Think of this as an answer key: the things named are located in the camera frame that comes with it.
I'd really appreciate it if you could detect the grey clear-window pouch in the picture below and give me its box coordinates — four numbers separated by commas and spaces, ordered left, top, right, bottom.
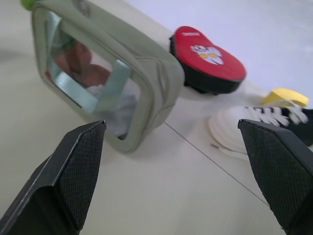
31, 0, 185, 155

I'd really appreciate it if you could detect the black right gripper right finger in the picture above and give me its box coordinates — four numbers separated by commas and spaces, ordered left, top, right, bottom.
238, 118, 313, 235

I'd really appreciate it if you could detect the red and black boxing pad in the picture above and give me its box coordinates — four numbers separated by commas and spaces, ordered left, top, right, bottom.
168, 25, 247, 95

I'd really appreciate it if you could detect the black and white sneaker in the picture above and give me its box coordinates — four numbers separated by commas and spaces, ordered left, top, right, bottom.
208, 105, 313, 162

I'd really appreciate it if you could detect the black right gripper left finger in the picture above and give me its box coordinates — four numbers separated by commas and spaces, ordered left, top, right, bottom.
0, 120, 107, 235

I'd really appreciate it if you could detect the green round object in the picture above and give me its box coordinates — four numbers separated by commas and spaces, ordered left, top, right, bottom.
20, 0, 37, 11

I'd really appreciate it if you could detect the yellow sponge block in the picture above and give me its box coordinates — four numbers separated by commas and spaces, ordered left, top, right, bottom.
262, 88, 310, 108

